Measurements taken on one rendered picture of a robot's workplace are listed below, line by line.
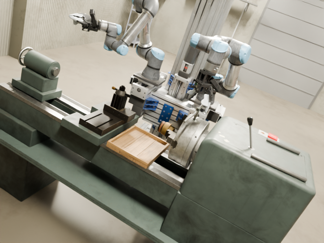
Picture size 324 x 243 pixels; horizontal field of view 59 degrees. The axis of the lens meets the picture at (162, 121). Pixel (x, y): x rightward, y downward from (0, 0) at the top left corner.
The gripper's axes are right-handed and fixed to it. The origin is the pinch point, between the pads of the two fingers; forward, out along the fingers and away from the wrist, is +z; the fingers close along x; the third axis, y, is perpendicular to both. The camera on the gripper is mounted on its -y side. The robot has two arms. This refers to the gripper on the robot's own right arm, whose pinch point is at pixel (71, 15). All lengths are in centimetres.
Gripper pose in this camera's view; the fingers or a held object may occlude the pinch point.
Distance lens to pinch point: 208.9
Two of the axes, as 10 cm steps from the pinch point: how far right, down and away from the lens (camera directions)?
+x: -1.4, -9.0, 4.0
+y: -4.7, 4.2, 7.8
